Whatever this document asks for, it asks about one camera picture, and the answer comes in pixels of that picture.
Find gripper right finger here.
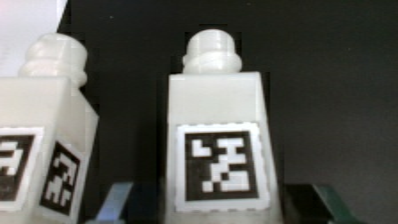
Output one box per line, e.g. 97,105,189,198
285,184,368,224

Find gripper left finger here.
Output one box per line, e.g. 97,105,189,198
86,182,134,224

